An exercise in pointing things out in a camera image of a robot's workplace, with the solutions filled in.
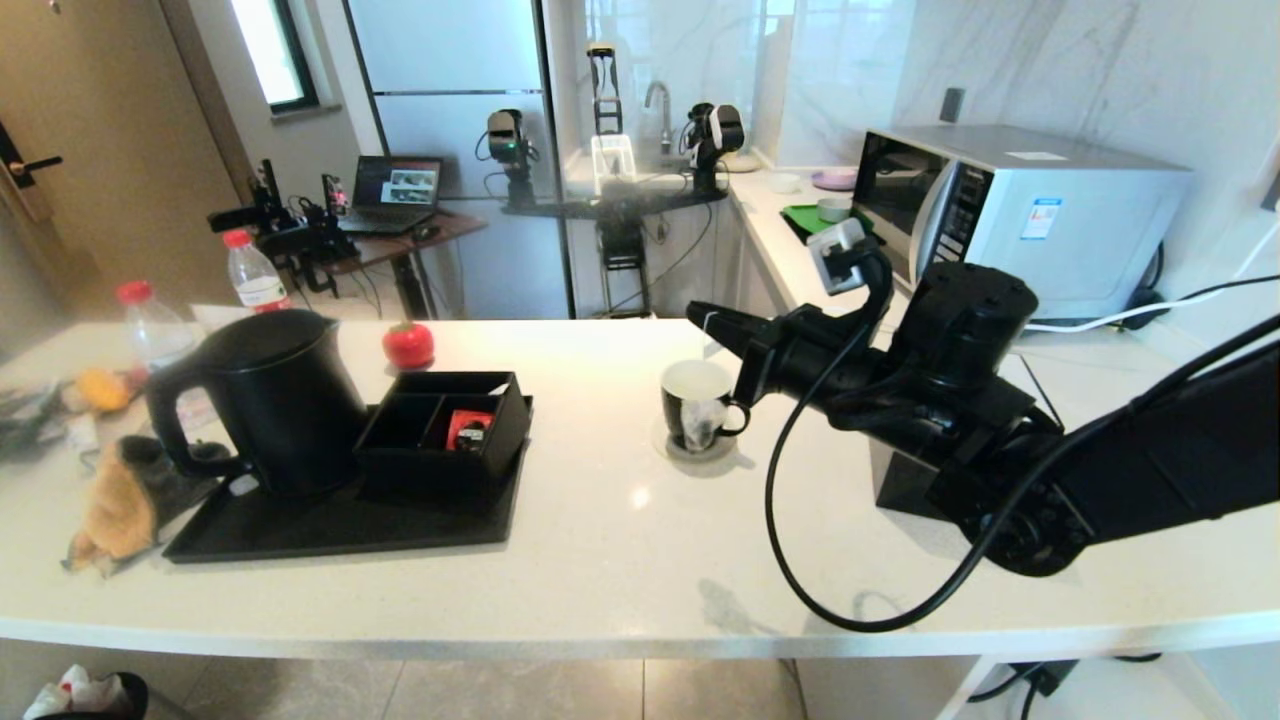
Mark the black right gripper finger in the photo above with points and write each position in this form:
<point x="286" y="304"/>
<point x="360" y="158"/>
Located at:
<point x="735" y="318"/>
<point x="745" y="343"/>

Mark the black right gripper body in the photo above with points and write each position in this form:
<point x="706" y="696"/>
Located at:
<point x="820" y="360"/>

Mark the mesh tea bag with tag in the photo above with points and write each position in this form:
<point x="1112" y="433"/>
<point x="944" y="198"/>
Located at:
<point x="702" y="420"/>

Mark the black electric kettle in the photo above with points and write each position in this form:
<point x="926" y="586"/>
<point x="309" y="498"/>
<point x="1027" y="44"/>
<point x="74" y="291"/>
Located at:
<point x="290" y="410"/>

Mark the black mug white inside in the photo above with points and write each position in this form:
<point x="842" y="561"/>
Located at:
<point x="672" y="415"/>

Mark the green tray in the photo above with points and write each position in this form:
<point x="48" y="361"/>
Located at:
<point x="800" y="222"/>

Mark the round translucent coaster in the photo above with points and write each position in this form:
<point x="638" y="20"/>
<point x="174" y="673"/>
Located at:
<point x="664" y="450"/>

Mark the small white cup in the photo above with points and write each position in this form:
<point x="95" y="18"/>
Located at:
<point x="786" y="184"/>

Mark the black tissue box white lid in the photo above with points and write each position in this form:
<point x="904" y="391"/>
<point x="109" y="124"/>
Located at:
<point x="900" y="480"/>

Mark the white bowl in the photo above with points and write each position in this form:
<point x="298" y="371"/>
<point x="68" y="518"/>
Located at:
<point x="833" y="208"/>

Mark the black rig stand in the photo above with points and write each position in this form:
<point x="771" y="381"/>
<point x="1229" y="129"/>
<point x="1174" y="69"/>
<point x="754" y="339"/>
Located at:
<point x="620" y="207"/>

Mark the purple plate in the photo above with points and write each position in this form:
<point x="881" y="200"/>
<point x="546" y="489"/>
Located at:
<point x="832" y="180"/>

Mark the black device white band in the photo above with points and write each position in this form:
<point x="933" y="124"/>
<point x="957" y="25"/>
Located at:
<point x="715" y="133"/>

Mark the chrome faucet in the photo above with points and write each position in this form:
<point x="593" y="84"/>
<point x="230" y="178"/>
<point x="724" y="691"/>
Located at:
<point x="664" y="118"/>

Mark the black compartment box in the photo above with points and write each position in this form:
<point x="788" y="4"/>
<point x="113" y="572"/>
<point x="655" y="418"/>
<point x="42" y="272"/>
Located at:
<point x="500" y="445"/>

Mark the red packet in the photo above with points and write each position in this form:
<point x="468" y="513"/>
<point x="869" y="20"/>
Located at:
<point x="468" y="428"/>

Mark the black device green light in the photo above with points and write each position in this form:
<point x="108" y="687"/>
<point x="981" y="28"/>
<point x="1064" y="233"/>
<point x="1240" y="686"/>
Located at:
<point x="508" y="139"/>

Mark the silver microwave oven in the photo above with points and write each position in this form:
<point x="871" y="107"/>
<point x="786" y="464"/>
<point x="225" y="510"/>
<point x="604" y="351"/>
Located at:
<point x="1100" y="220"/>

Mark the black computer mouse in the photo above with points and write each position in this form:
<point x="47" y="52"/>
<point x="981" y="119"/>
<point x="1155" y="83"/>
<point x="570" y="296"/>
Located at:
<point x="428" y="233"/>

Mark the red tomato kitchen timer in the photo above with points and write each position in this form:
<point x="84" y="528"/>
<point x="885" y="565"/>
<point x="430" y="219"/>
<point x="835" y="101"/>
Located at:
<point x="408" y="345"/>

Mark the brown wooden desk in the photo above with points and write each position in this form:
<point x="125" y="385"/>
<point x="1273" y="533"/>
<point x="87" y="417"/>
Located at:
<point x="400" y="248"/>

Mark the black laptop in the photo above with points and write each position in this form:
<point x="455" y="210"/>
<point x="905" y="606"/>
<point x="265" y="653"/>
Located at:
<point x="395" y="190"/>

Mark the silver refrigerator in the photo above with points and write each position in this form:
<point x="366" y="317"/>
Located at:
<point x="450" y="60"/>

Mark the black power supply brick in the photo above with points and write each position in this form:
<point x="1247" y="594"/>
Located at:
<point x="1042" y="676"/>

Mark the black serving tray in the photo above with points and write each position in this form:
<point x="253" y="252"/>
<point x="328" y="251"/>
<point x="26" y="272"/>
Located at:
<point x="330" y="525"/>

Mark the clear water bottle red cap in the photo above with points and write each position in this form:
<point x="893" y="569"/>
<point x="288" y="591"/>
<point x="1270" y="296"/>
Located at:
<point x="258" y="283"/>
<point x="158" y="335"/>

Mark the black framed window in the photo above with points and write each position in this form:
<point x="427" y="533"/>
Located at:
<point x="270" y="50"/>

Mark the orange round snack pack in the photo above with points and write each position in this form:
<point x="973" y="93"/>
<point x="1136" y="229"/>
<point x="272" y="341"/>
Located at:
<point x="105" y="390"/>

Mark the orange grey oven glove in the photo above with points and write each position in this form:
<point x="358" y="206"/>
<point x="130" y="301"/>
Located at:
<point x="120" y="510"/>

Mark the black trash bin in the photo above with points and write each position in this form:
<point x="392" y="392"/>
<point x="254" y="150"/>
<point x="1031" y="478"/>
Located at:
<point x="125" y="695"/>

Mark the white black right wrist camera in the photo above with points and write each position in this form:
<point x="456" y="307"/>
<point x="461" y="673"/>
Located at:
<point x="835" y="250"/>

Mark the dark wall socket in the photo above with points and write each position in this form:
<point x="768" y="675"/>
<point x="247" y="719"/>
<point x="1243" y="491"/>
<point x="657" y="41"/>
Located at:
<point x="952" y="105"/>

